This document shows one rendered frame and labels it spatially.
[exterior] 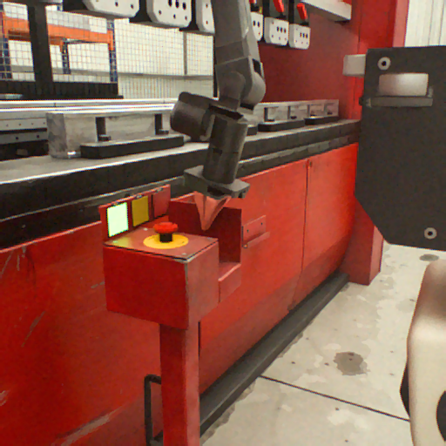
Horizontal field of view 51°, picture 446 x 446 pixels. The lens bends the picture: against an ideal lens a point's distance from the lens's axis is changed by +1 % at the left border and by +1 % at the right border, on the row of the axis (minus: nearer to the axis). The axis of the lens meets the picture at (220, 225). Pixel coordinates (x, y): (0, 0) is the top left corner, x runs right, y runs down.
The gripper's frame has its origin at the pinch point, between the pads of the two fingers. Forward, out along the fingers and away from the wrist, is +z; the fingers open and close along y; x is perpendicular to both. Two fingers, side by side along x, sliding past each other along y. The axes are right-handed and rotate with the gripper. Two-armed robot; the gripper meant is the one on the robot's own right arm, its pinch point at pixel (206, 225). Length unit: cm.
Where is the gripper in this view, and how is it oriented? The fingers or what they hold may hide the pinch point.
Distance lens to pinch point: 82.7
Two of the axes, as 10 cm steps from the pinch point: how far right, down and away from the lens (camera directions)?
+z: -2.3, 8.9, 3.9
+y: -8.6, -3.7, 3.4
